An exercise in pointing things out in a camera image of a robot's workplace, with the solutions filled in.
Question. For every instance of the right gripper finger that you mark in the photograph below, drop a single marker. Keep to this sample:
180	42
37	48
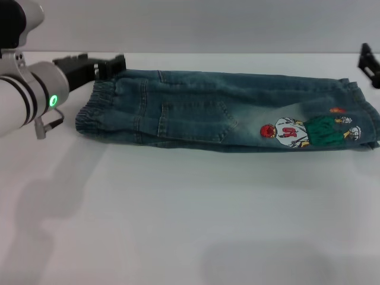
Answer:
369	63

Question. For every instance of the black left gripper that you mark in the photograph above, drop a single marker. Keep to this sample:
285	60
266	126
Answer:
74	71

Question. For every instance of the blue denim shorts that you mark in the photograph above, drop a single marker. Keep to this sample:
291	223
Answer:
207	112

